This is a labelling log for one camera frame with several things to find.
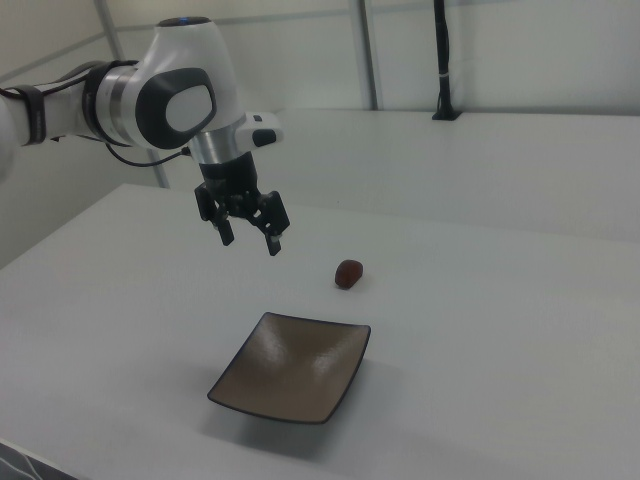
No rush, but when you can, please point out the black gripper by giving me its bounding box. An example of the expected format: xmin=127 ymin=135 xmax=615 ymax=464
xmin=193 ymin=151 xmax=292 ymax=258

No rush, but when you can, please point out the small brown round food item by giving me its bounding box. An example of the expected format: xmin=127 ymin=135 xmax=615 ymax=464
xmin=333 ymin=258 xmax=365 ymax=291

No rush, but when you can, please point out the square brown ceramic plate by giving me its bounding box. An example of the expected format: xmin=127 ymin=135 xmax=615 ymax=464
xmin=206 ymin=311 xmax=372 ymax=426

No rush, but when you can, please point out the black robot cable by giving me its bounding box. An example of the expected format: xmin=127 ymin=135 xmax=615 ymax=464
xmin=0 ymin=59 xmax=194 ymax=169

